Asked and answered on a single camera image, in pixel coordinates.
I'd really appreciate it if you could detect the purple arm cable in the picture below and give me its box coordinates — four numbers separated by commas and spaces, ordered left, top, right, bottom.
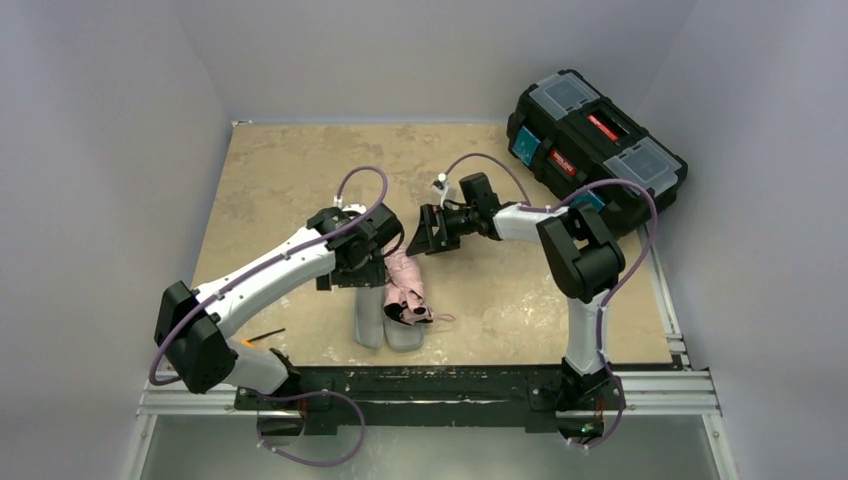
148, 165, 390, 388
433, 152, 660, 452

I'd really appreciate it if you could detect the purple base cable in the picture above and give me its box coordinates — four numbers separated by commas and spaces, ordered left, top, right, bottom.
254, 387, 367, 466

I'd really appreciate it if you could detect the light blue glasses case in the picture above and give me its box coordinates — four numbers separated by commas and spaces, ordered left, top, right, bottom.
353, 286, 425, 352

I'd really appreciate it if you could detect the pink and black folding umbrella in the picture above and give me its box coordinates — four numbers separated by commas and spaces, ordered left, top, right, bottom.
383, 248, 455, 326

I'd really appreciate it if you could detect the aluminium rail frame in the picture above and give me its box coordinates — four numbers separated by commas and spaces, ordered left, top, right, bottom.
123, 364, 738, 479

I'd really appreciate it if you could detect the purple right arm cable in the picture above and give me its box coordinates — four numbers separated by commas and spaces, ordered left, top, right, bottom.
433, 152, 660, 452

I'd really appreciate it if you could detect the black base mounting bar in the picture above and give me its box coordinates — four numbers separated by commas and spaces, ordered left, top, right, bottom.
235, 362, 626, 441

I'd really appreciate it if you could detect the orange and black tool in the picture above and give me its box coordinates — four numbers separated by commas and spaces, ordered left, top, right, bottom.
242, 327, 286, 347

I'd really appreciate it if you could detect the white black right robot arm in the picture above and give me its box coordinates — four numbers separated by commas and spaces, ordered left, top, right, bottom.
406, 173, 625, 401

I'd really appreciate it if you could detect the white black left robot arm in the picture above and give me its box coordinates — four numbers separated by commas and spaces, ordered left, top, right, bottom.
154, 204, 404, 395

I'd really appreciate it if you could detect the black toolbox with clear lids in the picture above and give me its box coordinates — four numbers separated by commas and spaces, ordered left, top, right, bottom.
506, 70, 688, 211

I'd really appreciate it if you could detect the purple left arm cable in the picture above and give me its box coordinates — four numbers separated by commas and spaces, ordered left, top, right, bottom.
148, 165, 390, 388

